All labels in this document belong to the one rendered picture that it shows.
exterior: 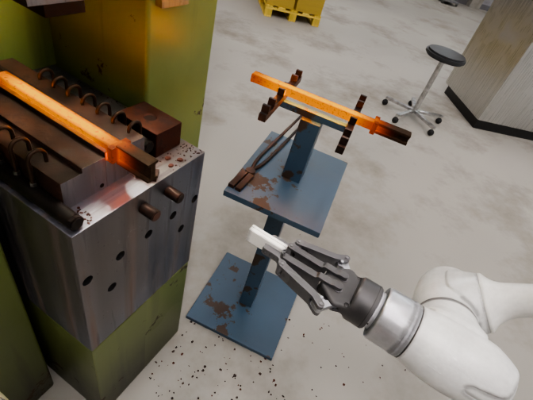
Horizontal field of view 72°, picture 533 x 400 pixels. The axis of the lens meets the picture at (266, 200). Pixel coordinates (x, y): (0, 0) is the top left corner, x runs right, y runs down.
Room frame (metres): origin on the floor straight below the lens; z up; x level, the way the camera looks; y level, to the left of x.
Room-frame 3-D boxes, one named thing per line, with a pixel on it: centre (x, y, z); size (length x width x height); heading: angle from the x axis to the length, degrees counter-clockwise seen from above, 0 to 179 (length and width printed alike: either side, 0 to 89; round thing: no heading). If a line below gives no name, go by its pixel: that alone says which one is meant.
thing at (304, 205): (0.96, -0.06, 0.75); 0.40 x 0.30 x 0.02; 170
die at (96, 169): (0.59, 0.52, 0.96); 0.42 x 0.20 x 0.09; 71
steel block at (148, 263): (0.65, 0.51, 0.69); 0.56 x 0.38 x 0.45; 71
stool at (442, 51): (3.53, -1.13, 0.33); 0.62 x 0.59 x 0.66; 14
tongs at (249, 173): (1.10, 0.02, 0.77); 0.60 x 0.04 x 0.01; 165
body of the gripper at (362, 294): (0.38, -0.17, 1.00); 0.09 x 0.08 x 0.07; 71
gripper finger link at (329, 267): (0.41, -0.11, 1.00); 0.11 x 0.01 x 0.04; 70
